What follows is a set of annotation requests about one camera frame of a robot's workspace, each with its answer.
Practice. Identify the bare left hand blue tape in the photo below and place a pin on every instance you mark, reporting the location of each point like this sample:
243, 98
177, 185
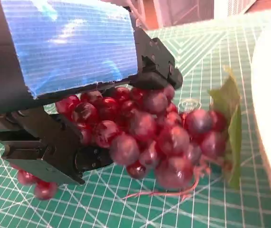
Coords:
66, 47

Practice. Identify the red toy grape bunch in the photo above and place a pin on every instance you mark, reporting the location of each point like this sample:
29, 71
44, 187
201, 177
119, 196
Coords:
173, 140

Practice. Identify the green cutting mat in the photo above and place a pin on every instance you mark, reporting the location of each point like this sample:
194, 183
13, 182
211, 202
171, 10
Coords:
102, 209

